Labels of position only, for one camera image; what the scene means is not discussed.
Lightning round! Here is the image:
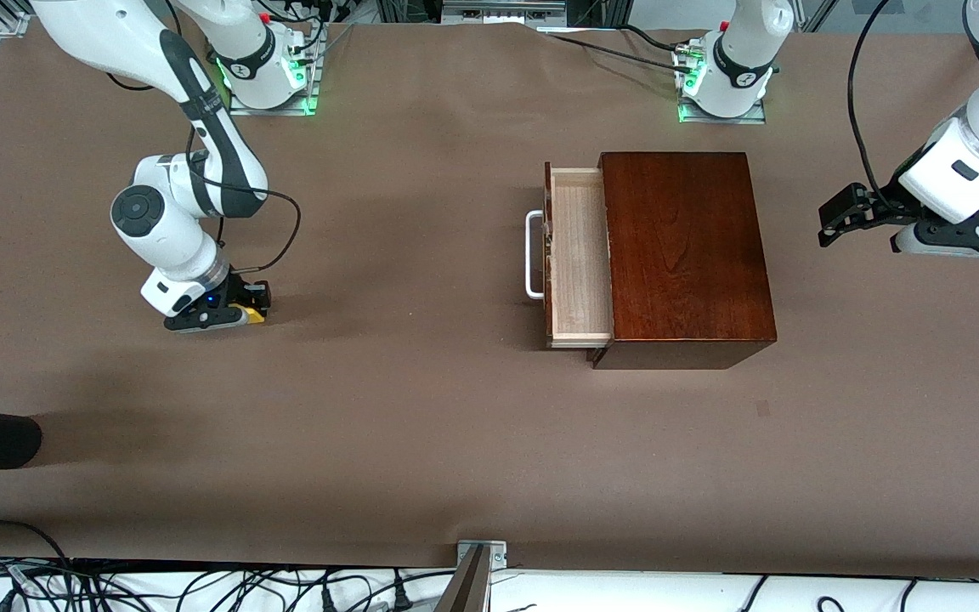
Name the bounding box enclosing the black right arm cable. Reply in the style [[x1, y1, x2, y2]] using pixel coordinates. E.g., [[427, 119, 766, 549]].
[[107, 72, 302, 275]]

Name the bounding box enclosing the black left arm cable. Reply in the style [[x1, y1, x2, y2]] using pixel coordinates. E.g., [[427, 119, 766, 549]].
[[847, 0, 894, 205]]

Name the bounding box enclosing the tangled black cable bundle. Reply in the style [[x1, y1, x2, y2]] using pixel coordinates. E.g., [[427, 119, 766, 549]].
[[0, 520, 541, 612]]

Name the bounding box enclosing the aluminium frame rail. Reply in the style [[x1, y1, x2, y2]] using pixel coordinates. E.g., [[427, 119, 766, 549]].
[[375, 0, 631, 28]]

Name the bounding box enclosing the wooden drawer with metal handle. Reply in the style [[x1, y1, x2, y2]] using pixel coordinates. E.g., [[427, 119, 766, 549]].
[[524, 161, 614, 350]]

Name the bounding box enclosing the black cable to arm base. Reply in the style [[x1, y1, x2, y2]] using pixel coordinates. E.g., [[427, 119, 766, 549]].
[[540, 24, 705, 76]]

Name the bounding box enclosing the small metal bracket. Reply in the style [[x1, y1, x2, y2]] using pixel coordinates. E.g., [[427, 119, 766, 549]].
[[456, 541, 509, 569]]

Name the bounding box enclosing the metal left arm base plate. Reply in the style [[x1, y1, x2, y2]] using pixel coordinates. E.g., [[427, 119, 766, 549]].
[[680, 38, 770, 126]]

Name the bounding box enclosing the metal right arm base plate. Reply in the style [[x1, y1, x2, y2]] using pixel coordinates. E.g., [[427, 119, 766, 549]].
[[230, 42, 325, 117]]

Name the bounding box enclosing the metal bar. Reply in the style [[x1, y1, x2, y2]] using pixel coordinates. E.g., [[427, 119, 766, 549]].
[[433, 545, 491, 612]]

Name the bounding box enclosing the dark brown wooden cabinet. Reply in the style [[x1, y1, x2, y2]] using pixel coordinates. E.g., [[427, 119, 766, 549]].
[[591, 153, 778, 371]]

